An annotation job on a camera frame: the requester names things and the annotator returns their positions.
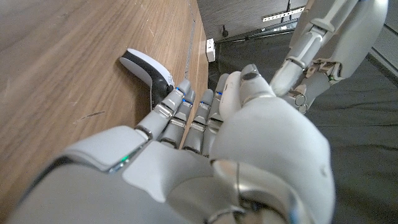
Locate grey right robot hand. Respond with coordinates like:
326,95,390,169
6,63,336,224

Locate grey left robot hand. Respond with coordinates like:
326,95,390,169
269,0,389,114

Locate white black game controller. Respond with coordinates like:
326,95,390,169
119,48,175,108

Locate black backdrop curtain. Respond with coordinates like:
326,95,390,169
208,30,398,224

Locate grey tape outline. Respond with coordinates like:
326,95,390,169
183,0,197,80

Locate white power strip box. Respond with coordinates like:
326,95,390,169
206,37,216,63

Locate white perforated metal rail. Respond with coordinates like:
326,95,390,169
262,6,305,22

